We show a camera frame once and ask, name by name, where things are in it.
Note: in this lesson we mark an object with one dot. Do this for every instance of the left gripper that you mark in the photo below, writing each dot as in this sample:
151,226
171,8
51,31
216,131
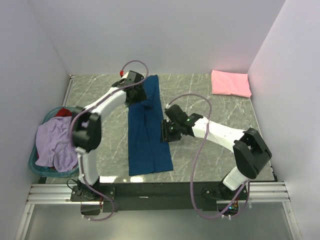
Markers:
142,96

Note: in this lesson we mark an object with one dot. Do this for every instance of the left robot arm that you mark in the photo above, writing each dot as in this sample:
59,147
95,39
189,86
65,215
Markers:
86,130

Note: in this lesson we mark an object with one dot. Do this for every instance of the right aluminium rail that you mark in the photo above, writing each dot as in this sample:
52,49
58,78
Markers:
269,215

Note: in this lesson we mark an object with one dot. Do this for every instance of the blue t shirt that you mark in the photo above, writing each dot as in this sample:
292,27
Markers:
147,154

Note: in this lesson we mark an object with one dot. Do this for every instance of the teal laundry basket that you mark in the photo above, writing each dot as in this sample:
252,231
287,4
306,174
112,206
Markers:
51,171

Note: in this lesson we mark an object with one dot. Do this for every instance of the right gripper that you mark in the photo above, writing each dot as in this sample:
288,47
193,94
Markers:
165,134

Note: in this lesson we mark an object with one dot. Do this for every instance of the black base beam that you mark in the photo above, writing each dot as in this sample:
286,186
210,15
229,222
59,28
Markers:
144,196

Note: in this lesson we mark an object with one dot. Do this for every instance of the folded pink t shirt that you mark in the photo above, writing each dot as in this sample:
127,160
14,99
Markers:
230,84

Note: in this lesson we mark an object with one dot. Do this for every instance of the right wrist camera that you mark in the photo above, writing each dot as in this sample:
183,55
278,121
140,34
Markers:
175,114

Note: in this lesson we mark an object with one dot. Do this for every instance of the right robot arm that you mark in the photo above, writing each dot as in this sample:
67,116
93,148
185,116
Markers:
250,151

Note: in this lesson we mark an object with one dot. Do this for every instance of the red t shirt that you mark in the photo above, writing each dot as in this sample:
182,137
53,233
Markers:
63,112

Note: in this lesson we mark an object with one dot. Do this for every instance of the lavender t shirt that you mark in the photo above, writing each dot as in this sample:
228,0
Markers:
53,145

